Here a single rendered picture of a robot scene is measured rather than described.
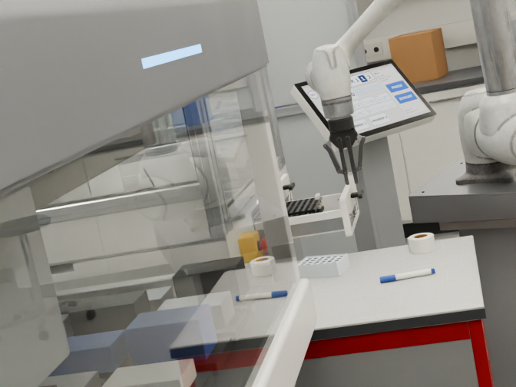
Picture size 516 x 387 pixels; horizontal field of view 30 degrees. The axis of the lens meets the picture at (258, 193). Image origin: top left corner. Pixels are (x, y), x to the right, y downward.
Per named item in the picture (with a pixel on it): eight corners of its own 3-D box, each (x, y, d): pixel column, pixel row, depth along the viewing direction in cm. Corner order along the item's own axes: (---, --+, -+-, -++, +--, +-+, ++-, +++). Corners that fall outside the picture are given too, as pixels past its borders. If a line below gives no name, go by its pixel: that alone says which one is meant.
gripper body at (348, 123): (355, 112, 284) (360, 143, 286) (326, 117, 286) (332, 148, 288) (352, 116, 277) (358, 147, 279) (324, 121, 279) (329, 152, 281)
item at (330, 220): (352, 210, 297) (348, 191, 296) (345, 230, 272) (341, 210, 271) (228, 229, 305) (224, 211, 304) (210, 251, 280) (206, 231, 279)
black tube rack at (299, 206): (325, 216, 294) (322, 196, 293) (319, 230, 278) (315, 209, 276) (256, 227, 299) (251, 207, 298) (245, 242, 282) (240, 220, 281)
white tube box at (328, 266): (350, 266, 262) (347, 253, 261) (339, 276, 254) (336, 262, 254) (309, 269, 267) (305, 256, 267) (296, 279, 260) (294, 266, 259)
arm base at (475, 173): (534, 161, 303) (532, 144, 301) (512, 182, 285) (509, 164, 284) (479, 164, 313) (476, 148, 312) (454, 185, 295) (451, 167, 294)
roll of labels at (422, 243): (424, 245, 268) (421, 231, 267) (441, 247, 262) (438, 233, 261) (405, 252, 265) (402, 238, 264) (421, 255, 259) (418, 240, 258)
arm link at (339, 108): (322, 98, 286) (326, 118, 287) (319, 102, 277) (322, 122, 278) (352, 93, 284) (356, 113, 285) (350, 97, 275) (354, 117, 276)
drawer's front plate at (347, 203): (359, 213, 298) (353, 178, 296) (352, 236, 270) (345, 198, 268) (354, 213, 299) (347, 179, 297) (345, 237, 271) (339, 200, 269)
